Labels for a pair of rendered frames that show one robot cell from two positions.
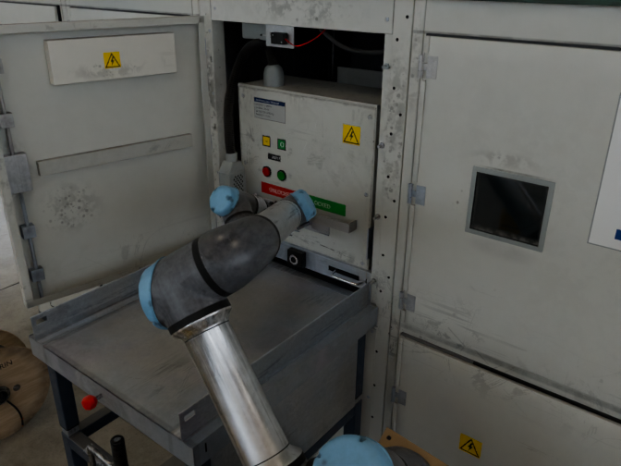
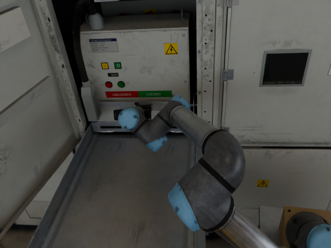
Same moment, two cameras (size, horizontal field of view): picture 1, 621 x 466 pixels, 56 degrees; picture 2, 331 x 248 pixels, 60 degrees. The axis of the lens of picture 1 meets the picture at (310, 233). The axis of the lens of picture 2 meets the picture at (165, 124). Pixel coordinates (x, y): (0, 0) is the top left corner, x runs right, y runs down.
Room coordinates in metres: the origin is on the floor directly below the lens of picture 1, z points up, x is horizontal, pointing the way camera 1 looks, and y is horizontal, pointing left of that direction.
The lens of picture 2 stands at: (0.53, 0.52, 1.78)
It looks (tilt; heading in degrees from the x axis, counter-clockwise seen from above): 36 degrees down; 331
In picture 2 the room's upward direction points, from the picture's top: 5 degrees counter-clockwise
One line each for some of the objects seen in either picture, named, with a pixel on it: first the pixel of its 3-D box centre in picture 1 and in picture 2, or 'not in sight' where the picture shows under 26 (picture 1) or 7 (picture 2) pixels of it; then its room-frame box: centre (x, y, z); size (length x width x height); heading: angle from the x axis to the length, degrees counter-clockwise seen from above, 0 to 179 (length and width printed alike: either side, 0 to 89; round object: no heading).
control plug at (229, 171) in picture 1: (233, 187); (91, 101); (1.71, 0.24, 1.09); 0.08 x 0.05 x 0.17; 142
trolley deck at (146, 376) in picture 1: (212, 329); (131, 194); (1.33, 0.26, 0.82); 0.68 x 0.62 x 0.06; 142
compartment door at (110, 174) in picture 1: (115, 156); (10, 112); (1.63, 0.56, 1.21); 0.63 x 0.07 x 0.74; 131
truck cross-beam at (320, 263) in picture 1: (303, 253); (143, 124); (1.65, 0.02, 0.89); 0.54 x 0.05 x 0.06; 52
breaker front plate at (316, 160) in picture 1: (300, 177); (136, 82); (1.64, 0.03, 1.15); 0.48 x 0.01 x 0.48; 52
